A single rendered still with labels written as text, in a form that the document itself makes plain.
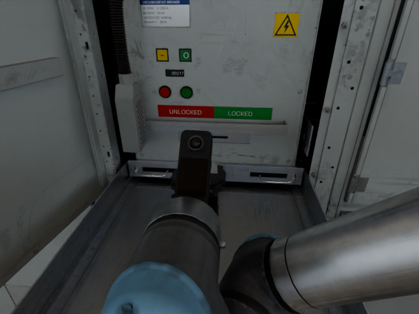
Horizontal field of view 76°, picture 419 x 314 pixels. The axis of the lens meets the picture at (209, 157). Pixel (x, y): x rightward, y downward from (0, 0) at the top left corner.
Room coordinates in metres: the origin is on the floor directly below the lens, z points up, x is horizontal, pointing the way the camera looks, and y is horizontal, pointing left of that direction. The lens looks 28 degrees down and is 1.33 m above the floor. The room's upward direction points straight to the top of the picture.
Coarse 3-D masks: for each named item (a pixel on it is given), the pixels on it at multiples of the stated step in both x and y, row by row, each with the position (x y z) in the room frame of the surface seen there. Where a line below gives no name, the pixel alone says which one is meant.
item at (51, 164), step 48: (0, 0) 0.57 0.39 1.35; (48, 0) 0.68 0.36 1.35; (0, 48) 0.54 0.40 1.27; (48, 48) 0.65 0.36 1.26; (0, 96) 0.51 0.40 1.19; (48, 96) 0.62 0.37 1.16; (0, 144) 0.48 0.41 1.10; (48, 144) 0.58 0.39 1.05; (96, 144) 0.69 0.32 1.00; (0, 192) 0.45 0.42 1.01; (48, 192) 0.54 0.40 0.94; (96, 192) 0.68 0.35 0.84; (0, 240) 0.41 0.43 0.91; (48, 240) 0.47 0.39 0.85
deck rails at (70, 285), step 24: (120, 192) 0.67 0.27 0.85; (312, 192) 0.59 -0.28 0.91; (96, 216) 0.52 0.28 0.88; (312, 216) 0.55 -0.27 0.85; (72, 240) 0.42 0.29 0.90; (96, 240) 0.47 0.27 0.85; (48, 264) 0.35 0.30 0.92; (72, 264) 0.40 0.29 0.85; (48, 288) 0.33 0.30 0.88; (72, 288) 0.34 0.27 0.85; (24, 312) 0.27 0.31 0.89; (48, 312) 0.30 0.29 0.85; (336, 312) 0.30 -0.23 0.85; (360, 312) 0.27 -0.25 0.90
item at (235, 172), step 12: (132, 156) 0.76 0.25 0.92; (132, 168) 0.73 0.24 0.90; (144, 168) 0.73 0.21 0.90; (156, 168) 0.73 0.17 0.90; (168, 168) 0.72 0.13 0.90; (228, 168) 0.71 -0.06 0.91; (240, 168) 0.70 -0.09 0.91; (252, 168) 0.70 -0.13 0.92; (264, 168) 0.70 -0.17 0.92; (276, 168) 0.69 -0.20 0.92; (300, 168) 0.69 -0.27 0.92; (228, 180) 0.71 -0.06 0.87; (240, 180) 0.70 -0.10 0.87; (252, 180) 0.70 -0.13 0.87; (276, 180) 0.69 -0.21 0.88; (300, 180) 0.69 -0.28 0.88
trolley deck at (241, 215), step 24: (144, 192) 0.67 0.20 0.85; (168, 192) 0.67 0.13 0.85; (120, 216) 0.56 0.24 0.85; (144, 216) 0.56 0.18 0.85; (240, 216) 0.56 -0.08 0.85; (264, 216) 0.56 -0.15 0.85; (288, 216) 0.56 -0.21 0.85; (120, 240) 0.47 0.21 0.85; (240, 240) 0.47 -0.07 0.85; (96, 264) 0.41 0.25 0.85; (120, 264) 0.41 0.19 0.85; (96, 288) 0.35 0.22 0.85; (72, 312) 0.30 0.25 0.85; (96, 312) 0.30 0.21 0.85; (312, 312) 0.30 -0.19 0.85
